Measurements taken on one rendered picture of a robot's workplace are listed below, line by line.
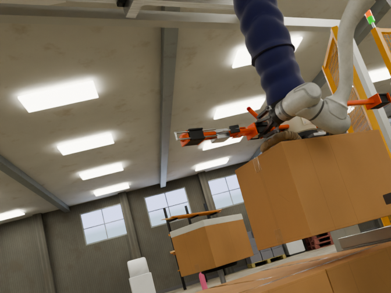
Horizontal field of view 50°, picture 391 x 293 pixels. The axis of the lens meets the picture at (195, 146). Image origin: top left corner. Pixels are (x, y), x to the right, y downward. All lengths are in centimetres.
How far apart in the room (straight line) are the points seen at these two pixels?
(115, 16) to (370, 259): 327
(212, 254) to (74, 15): 248
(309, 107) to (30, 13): 296
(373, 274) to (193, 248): 205
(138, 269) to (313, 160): 839
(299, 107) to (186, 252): 230
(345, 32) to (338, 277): 95
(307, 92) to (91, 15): 292
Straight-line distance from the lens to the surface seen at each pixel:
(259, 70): 223
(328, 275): 176
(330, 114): 177
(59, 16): 417
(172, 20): 457
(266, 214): 193
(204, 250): 362
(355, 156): 202
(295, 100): 172
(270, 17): 228
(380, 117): 579
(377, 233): 241
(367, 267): 191
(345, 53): 180
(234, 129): 186
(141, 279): 993
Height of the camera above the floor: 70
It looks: 15 degrees up
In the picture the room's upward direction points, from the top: 16 degrees counter-clockwise
